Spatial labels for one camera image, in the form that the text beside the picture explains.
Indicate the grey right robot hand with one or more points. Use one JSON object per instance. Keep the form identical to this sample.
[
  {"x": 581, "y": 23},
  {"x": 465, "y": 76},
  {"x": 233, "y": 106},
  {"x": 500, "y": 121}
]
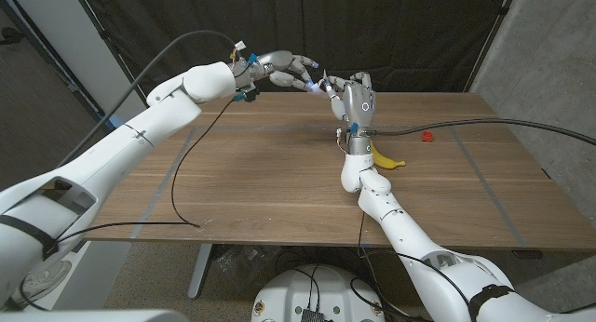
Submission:
[{"x": 361, "y": 103}]

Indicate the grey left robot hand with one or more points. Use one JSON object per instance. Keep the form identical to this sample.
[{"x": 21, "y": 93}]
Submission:
[{"x": 284, "y": 63}]

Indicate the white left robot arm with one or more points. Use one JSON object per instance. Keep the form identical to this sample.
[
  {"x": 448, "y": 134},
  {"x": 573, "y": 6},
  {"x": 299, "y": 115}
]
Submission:
[{"x": 130, "y": 140}]

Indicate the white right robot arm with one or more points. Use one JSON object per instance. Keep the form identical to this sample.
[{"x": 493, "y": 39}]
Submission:
[{"x": 400, "y": 224}]

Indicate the yellow banana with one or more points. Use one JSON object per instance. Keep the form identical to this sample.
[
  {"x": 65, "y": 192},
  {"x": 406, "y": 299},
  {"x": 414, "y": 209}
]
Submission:
[{"x": 386, "y": 161}]

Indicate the small red block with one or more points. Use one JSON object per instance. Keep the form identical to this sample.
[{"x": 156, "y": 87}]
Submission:
[{"x": 427, "y": 136}]

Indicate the grey tape outline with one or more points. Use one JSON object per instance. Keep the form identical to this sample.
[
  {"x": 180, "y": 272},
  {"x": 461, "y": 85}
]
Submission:
[{"x": 279, "y": 126}]

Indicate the black backdrop curtain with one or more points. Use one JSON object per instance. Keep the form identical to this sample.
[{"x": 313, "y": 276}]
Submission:
[{"x": 396, "y": 33}]

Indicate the black backdrop stand pole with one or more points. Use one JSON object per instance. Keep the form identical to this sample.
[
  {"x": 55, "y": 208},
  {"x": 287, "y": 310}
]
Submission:
[
  {"x": 491, "y": 38},
  {"x": 107, "y": 38}
]

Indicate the pale blue object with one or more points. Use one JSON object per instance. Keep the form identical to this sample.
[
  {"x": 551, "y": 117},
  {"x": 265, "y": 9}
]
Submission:
[{"x": 115, "y": 122}]

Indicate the white robot torso dome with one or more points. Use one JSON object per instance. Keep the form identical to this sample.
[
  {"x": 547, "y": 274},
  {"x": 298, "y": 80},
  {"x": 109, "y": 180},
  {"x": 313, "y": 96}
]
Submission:
[{"x": 284, "y": 289}]

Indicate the clear plastic bag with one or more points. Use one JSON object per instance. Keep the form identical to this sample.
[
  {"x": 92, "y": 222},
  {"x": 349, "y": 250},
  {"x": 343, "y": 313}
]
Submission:
[{"x": 242, "y": 266}]

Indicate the black finned torso module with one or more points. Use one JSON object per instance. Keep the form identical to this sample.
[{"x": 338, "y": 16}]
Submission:
[{"x": 313, "y": 315}]

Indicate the metal table leg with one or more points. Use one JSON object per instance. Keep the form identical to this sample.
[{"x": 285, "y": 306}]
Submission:
[{"x": 199, "y": 271}]

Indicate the white robot torso rim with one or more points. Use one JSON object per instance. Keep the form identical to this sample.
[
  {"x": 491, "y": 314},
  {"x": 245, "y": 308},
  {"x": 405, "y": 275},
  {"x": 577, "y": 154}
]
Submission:
[{"x": 93, "y": 316}]

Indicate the white floor device housing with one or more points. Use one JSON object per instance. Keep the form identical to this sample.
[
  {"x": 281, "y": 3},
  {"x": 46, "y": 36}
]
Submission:
[{"x": 46, "y": 277}]

